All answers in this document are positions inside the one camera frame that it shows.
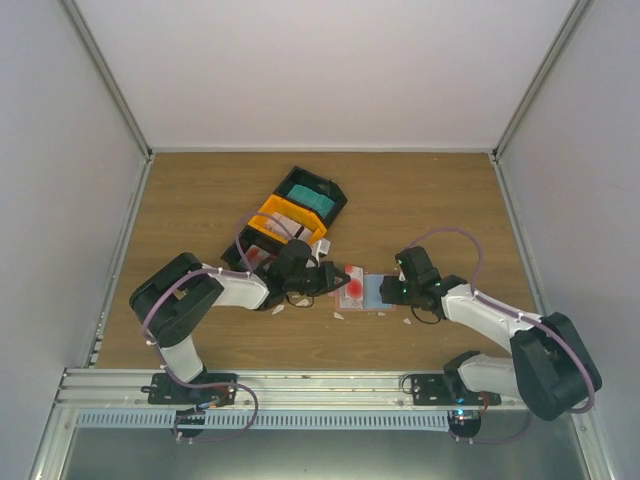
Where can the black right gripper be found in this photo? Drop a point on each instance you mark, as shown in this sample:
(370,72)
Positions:
(389,293)

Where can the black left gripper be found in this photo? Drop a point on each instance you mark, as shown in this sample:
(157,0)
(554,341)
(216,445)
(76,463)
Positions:
(327,280)

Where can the red-white credit card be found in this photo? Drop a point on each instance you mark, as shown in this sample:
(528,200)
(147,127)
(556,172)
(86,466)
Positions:
(354,289)

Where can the yellow bin with white cards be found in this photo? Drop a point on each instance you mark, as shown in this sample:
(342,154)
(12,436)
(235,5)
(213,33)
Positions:
(277,204)

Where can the black bin with red cards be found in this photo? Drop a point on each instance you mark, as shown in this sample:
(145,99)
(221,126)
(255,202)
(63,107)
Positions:
(249,236)

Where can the black bin with teal cards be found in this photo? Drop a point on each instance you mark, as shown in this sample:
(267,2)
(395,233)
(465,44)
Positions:
(298,175)

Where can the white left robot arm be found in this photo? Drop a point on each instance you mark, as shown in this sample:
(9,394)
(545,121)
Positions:
(172,303)

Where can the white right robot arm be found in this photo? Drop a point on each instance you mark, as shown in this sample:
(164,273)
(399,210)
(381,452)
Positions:
(548,367)

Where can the stack of white cards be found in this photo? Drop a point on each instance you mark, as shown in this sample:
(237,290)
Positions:
(285,228)

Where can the stack of red-white cards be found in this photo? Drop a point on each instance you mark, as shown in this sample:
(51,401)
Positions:
(254,256)

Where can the stack of teal cards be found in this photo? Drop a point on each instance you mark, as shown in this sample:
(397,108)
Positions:
(311,199)

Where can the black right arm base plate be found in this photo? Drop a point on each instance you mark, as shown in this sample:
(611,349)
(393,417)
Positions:
(429,389)

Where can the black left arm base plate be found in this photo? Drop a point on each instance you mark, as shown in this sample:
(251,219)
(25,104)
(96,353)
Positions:
(216,389)

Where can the aluminium front rail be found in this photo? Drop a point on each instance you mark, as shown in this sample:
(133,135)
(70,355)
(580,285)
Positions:
(275,390)

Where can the grey slotted cable duct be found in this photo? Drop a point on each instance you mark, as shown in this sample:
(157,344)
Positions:
(270,419)

